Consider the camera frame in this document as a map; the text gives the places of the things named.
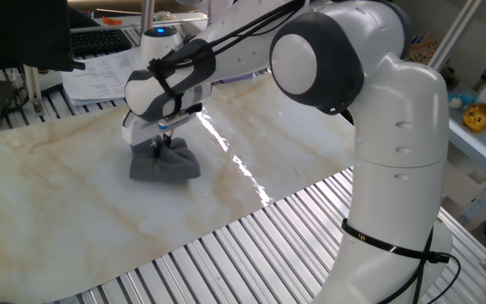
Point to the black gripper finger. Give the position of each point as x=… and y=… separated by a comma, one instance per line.
x=155, y=150
x=168, y=140

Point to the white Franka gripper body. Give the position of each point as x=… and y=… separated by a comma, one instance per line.
x=135, y=133

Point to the grey cloth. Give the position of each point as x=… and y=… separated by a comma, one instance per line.
x=165, y=166

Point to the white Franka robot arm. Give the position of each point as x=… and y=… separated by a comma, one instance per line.
x=395, y=169

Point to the printed paper stack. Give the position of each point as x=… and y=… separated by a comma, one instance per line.
x=104, y=78

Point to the black keyboard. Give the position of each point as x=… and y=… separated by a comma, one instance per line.
x=99, y=41

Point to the small orange object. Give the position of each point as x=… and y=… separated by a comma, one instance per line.
x=112, y=20

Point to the black monitor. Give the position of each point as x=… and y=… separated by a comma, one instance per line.
x=19, y=34

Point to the wooden stick pile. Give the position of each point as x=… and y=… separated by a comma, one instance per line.
x=422, y=50

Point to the blue plush toy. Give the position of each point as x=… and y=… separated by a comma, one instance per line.
x=460, y=100

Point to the grey metal shelf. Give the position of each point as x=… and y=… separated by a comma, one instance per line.
x=479, y=145

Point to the yellow toy figure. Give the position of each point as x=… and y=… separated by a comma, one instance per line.
x=479, y=118

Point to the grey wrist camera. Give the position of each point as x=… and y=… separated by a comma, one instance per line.
x=175, y=120

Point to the aluminium frame post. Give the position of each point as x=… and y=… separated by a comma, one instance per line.
x=147, y=17
x=34, y=90
x=454, y=36

